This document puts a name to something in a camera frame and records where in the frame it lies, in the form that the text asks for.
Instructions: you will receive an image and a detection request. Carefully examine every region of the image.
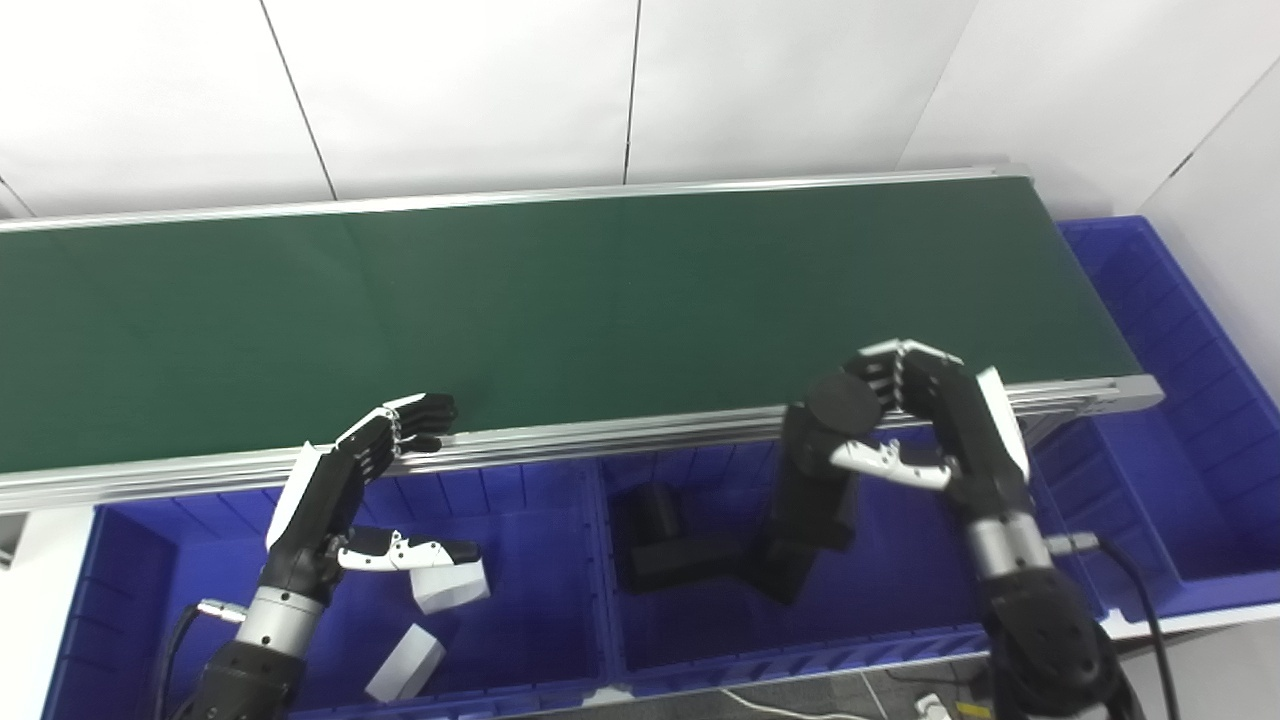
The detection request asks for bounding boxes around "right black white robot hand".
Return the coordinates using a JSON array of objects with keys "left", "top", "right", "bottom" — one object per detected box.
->
[{"left": 830, "top": 338, "right": 1031, "bottom": 523}]

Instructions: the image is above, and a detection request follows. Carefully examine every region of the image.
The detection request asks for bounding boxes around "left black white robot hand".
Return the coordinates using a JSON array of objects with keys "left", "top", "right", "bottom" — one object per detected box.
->
[{"left": 265, "top": 393, "right": 481, "bottom": 601}]

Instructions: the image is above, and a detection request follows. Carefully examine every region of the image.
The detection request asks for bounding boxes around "white block part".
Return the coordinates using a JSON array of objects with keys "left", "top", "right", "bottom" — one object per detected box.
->
[
  {"left": 410, "top": 558, "right": 491, "bottom": 615},
  {"left": 365, "top": 624, "right": 446, "bottom": 703}
]

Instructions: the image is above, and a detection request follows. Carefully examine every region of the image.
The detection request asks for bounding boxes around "blue bin with black parts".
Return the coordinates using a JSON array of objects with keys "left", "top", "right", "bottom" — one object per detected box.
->
[{"left": 598, "top": 420, "right": 1111, "bottom": 696}]

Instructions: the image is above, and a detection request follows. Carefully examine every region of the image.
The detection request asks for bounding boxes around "blue bin with white parts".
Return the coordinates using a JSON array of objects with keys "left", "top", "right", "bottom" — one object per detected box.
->
[{"left": 40, "top": 462, "right": 611, "bottom": 720}]

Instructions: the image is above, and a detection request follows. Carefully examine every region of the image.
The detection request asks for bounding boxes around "long blue plastic bin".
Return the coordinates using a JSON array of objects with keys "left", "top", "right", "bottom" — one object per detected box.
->
[{"left": 1030, "top": 216, "right": 1280, "bottom": 621}]

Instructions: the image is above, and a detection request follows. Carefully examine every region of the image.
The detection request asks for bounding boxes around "green conveyor belt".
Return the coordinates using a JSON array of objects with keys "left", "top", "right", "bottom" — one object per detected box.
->
[
  {"left": 0, "top": 178, "right": 1141, "bottom": 476},
  {"left": 0, "top": 163, "right": 1166, "bottom": 516}
]

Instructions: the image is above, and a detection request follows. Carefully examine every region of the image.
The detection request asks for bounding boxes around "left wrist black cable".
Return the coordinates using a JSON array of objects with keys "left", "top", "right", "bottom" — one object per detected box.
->
[{"left": 150, "top": 598, "right": 246, "bottom": 720}]

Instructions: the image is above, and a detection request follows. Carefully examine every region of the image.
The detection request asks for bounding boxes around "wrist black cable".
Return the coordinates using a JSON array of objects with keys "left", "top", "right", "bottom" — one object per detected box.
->
[
  {"left": 150, "top": 598, "right": 246, "bottom": 720},
  {"left": 1045, "top": 533, "right": 1176, "bottom": 720}
]

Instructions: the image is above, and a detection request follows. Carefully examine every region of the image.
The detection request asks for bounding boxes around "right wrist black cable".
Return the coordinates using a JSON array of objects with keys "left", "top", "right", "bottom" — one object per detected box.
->
[{"left": 1045, "top": 533, "right": 1176, "bottom": 720}]

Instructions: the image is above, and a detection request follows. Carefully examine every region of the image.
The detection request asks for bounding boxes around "white floor cable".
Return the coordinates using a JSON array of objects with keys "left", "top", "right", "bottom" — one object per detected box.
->
[{"left": 720, "top": 685, "right": 871, "bottom": 720}]

